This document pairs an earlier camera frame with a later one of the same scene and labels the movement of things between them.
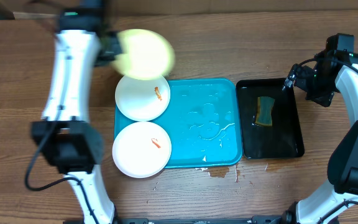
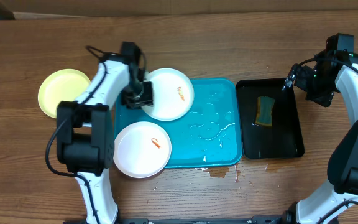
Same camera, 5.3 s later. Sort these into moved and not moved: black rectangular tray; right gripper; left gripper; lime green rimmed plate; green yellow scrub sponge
Moved: left gripper; lime green rimmed plate
Not moved: green yellow scrub sponge; right gripper; black rectangular tray
